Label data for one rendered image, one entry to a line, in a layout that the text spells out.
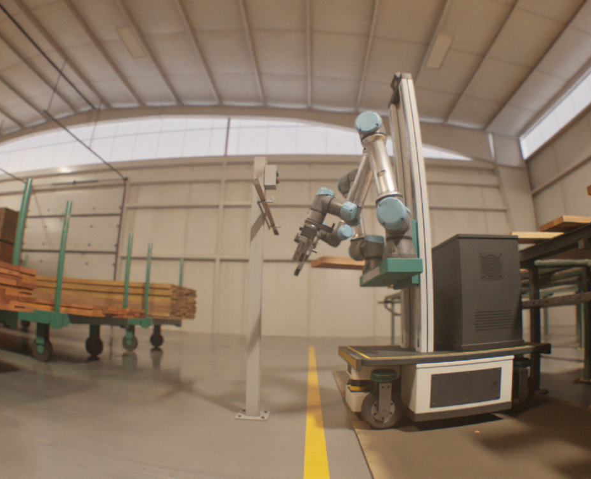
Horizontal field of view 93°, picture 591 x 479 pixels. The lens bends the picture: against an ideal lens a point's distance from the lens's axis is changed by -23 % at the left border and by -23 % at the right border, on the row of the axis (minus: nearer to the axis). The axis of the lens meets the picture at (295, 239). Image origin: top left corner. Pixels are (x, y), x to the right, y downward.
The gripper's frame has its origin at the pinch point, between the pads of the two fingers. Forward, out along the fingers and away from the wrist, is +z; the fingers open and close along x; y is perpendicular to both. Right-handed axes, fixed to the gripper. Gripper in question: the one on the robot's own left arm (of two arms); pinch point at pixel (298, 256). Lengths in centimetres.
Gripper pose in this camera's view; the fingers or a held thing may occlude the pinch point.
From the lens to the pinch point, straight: 156.7
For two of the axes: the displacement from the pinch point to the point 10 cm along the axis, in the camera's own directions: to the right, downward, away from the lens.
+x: -1.4, -0.9, -9.9
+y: -9.1, -3.9, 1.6
